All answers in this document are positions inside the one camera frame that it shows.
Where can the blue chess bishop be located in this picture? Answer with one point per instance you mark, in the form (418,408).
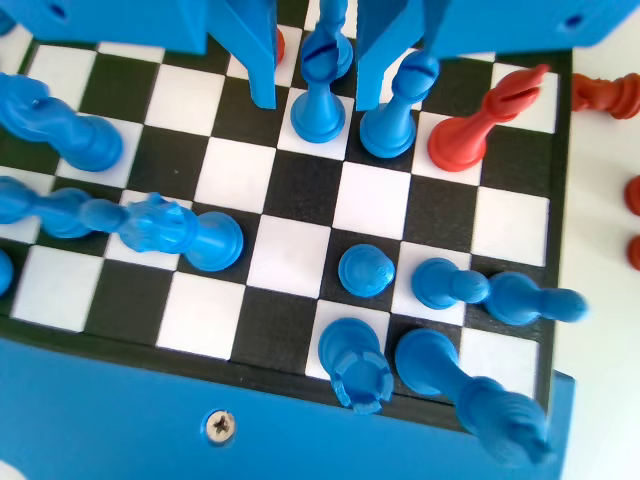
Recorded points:
(387,135)
(317,120)

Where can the red chess pawn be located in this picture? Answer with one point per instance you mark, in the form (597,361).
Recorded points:
(281,46)
(635,252)

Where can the red bishop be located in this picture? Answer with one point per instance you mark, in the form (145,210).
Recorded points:
(457,145)

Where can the black and white chessboard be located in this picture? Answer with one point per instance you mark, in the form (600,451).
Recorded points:
(372,200)

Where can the blue chess rook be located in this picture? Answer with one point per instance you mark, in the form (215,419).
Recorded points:
(352,350)
(5,272)

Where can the silver plate screw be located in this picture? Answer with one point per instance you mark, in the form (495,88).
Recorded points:
(220,426)

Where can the blue arm base plate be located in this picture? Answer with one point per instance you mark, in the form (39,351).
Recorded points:
(125,425)

